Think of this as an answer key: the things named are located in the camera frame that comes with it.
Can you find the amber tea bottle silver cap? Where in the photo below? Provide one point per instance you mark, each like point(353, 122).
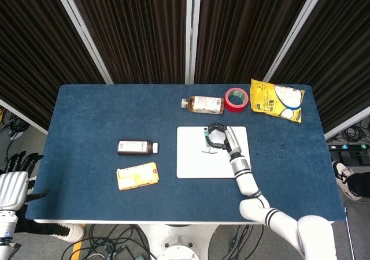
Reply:
point(203, 105)

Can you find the green white marker pen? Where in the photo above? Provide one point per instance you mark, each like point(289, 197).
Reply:
point(206, 138)

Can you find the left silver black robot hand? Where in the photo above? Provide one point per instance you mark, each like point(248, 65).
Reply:
point(11, 187)

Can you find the yellow cardboard food box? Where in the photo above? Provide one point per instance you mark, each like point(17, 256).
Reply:
point(137, 176)

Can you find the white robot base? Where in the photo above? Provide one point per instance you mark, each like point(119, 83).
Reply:
point(179, 239)

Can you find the white sneaker black stripes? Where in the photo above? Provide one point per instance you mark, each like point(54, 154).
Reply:
point(342, 176)

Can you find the white sneaker black laces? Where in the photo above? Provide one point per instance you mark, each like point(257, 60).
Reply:
point(69, 232)

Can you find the red tape roll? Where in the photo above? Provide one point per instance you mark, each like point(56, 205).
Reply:
point(235, 107)

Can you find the dark ribbed partition panel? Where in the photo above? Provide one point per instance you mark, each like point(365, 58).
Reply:
point(34, 55)
point(245, 31)
point(341, 63)
point(138, 34)

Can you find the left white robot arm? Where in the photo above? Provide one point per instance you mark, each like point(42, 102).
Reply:
point(7, 228)

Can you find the blue velvet tablecloth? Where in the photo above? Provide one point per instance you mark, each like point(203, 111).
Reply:
point(101, 112)

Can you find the white table frame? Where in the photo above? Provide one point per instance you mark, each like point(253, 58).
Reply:
point(144, 222)

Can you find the aluminium partition post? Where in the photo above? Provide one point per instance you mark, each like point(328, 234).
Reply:
point(193, 34)
point(84, 34)
point(295, 34)

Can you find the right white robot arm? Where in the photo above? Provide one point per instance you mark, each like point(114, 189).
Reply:
point(245, 182)

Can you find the white drawing board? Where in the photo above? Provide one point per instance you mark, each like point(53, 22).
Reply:
point(196, 161)

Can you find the yellow snack bag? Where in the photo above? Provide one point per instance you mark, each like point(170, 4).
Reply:
point(269, 101)

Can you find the brown bottle white cap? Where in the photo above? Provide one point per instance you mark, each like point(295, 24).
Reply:
point(133, 148)

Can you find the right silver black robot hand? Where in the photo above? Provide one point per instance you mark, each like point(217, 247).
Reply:
point(232, 141)

